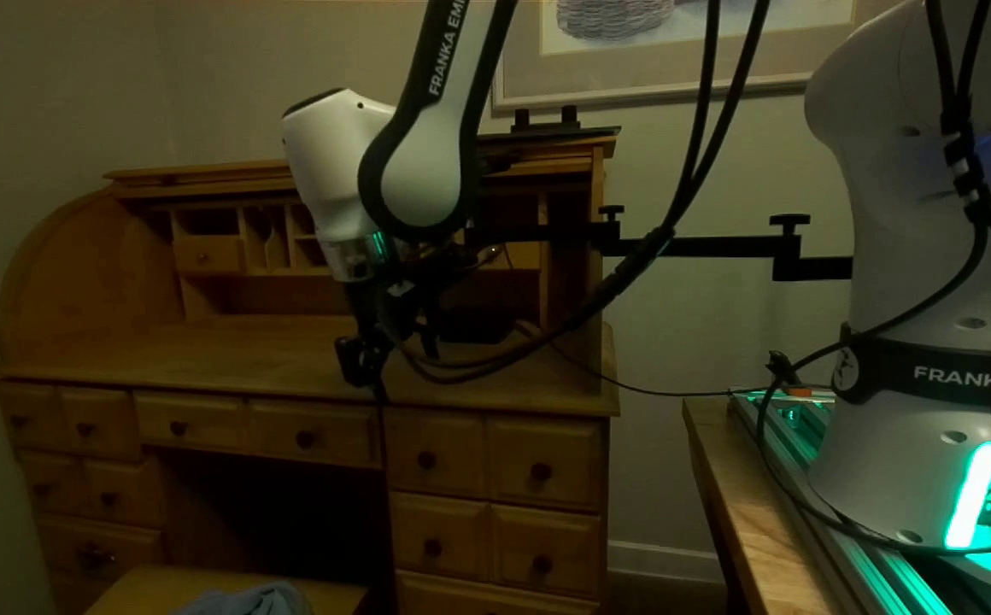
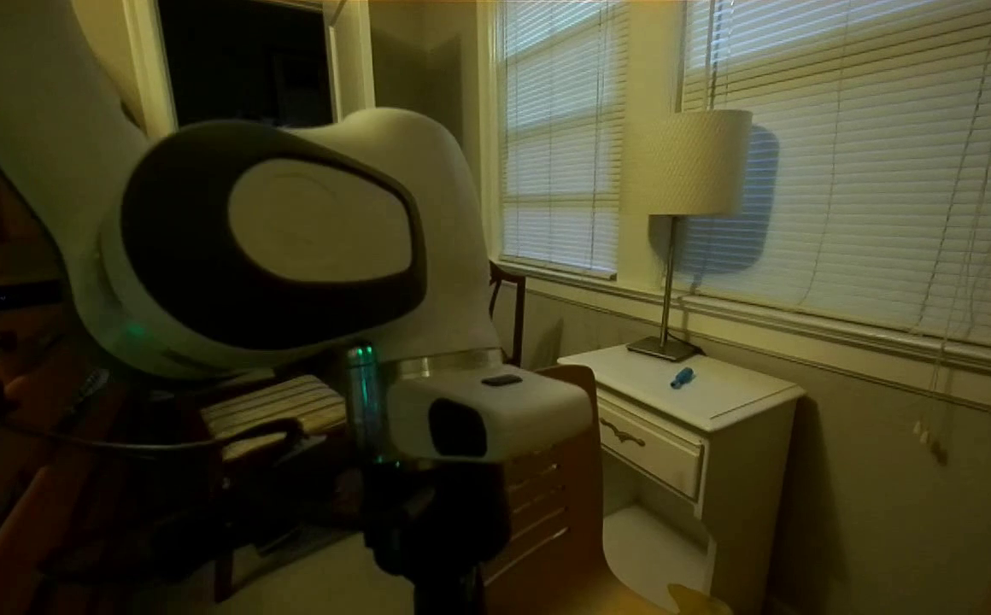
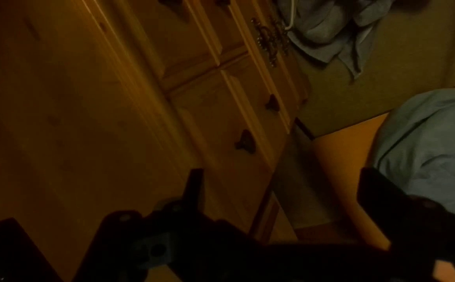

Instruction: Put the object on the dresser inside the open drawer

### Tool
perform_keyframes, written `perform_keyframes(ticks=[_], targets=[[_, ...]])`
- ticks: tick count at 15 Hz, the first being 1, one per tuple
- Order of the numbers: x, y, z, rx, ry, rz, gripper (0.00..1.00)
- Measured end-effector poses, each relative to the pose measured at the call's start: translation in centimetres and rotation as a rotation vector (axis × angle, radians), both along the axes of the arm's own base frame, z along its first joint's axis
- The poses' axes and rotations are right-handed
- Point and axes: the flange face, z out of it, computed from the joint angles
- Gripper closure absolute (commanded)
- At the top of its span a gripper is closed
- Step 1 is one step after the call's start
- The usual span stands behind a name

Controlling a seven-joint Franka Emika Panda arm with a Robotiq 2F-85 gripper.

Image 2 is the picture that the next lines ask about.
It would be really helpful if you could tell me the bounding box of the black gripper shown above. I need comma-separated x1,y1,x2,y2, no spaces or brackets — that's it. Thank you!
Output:
358,455,516,615

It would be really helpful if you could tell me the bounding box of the white nightstand drawer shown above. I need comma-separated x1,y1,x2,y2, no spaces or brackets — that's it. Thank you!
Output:
594,386,712,505

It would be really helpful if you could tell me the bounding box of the brown wooden cabinet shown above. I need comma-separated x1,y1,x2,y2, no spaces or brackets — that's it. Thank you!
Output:
483,361,636,615

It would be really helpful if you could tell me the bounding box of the dark wooden arched chair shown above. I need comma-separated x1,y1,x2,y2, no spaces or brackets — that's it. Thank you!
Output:
486,259,530,369

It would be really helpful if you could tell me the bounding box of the white nightstand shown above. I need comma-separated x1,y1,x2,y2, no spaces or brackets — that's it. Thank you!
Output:
558,340,811,615

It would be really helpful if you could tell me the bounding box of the narrow window blind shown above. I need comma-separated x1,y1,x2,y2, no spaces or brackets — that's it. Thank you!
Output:
497,0,626,281

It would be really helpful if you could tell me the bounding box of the table lamp with beige shade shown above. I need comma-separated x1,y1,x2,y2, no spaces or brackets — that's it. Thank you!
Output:
626,107,757,365

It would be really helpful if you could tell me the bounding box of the wide window blind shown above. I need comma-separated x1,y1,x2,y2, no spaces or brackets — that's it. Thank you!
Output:
679,0,991,354

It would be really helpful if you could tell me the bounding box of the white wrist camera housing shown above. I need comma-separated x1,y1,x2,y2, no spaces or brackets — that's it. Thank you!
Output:
385,361,597,463

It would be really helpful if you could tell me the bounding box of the blind pull cord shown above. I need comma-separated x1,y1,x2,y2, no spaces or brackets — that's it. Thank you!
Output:
909,45,991,468

